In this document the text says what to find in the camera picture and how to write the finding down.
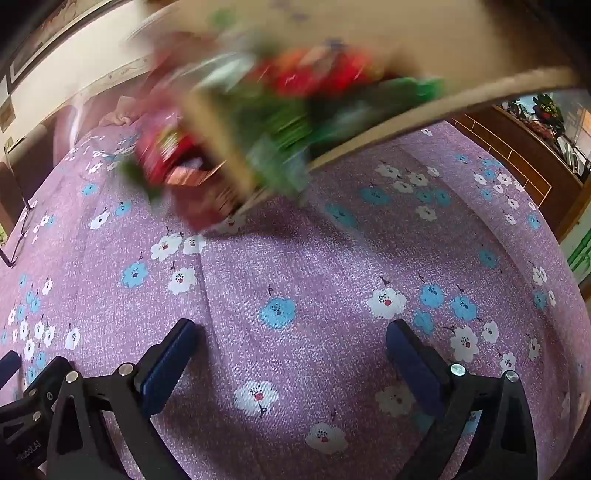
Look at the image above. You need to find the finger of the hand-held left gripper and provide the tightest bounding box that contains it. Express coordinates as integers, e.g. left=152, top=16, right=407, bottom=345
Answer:
left=23, top=356, right=75, bottom=417
left=0, top=351, right=22, bottom=387

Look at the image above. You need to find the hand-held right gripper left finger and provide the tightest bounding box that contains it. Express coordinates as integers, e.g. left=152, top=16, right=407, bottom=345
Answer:
left=46, top=318, right=200, bottom=480

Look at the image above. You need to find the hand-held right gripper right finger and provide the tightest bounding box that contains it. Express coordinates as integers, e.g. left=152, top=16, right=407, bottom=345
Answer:
left=387, top=319, right=539, bottom=480

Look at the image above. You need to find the pile of mixed snack packets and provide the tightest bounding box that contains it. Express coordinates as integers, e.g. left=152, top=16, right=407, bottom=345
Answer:
left=117, top=9, right=446, bottom=232

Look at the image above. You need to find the cardboard box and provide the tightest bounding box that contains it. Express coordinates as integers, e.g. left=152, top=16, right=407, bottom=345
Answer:
left=131, top=0, right=583, bottom=217

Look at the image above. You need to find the purple floral bedsheet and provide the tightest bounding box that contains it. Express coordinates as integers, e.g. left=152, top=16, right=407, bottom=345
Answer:
left=0, top=115, right=591, bottom=480

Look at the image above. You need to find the wooden cabinet with clutter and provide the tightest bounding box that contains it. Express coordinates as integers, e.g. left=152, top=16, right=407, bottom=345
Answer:
left=450, top=99, right=591, bottom=241

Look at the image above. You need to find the pink cloth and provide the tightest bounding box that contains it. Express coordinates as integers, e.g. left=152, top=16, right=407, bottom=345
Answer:
left=99, top=95, right=144, bottom=127

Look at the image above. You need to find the heap of assorted small items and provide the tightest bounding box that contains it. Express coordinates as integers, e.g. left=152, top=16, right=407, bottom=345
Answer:
left=503, top=92, right=591, bottom=181

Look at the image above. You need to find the framed painting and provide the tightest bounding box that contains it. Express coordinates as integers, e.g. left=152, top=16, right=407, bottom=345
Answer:
left=4, top=0, right=121, bottom=88

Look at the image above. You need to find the bamboo print wall poster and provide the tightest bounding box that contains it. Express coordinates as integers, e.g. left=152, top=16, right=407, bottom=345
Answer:
left=561, top=217, right=591, bottom=282

